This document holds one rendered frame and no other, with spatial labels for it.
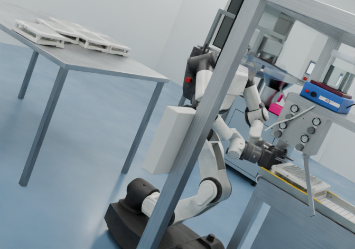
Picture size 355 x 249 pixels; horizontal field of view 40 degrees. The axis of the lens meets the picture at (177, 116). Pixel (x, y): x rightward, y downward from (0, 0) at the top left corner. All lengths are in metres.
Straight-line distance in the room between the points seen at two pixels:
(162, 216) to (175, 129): 0.37
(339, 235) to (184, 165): 0.86
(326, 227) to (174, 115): 0.99
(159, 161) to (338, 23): 0.79
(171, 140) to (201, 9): 7.12
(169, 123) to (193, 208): 1.07
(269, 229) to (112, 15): 5.91
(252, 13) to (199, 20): 7.05
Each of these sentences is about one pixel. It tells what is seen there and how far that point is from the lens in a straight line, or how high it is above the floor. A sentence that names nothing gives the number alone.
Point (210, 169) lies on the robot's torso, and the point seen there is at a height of 0.67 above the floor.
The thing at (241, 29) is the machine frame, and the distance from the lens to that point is 1.81.
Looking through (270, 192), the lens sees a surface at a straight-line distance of 2.49.
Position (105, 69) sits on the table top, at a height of 0.85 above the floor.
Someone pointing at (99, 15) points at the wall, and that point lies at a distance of 7.80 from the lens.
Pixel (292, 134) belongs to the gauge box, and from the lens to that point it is 2.40.
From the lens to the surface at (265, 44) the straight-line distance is 2.12.
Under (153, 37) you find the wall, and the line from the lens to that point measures 8.88.
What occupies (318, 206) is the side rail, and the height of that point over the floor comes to 0.83.
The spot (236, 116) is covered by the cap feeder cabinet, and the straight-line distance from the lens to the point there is 5.15.
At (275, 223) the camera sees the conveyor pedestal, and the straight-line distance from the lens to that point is 2.55.
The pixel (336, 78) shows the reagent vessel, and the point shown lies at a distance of 2.42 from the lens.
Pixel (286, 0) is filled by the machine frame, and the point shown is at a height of 1.59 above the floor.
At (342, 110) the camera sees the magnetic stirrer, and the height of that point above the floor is 1.27.
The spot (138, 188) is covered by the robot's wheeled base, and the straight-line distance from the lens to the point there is 3.01.
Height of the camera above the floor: 1.47
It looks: 13 degrees down
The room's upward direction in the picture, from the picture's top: 23 degrees clockwise
